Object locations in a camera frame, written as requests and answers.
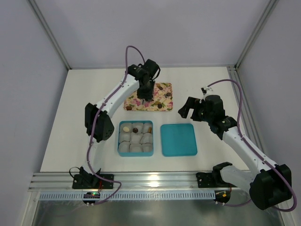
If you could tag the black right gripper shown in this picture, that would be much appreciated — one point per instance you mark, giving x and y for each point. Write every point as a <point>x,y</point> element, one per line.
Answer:
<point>193,110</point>

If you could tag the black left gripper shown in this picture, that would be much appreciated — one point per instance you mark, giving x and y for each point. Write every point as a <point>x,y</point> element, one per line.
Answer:
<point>145,94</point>

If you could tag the white oval chocolate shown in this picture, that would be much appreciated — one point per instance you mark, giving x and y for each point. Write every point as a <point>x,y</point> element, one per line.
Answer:
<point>126,129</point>

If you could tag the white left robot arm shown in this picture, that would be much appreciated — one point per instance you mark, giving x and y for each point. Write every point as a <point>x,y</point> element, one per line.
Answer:
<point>100,128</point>

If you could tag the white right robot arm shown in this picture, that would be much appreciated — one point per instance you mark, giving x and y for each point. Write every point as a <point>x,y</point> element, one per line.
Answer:
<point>267,183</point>

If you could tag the floral tray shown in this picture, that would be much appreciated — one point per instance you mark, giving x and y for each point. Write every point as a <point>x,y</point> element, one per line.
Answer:
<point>162,100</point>

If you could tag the teal lid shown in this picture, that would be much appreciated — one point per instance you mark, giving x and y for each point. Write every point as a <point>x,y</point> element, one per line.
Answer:
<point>178,140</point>

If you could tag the teal box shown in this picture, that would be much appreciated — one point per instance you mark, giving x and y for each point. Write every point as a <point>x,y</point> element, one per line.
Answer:
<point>140,144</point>

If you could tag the aluminium rail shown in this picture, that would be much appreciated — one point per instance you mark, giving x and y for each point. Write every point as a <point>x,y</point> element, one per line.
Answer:
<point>143,180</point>

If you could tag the slotted cable duct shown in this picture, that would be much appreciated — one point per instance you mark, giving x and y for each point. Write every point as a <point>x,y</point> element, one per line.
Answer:
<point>129,195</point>

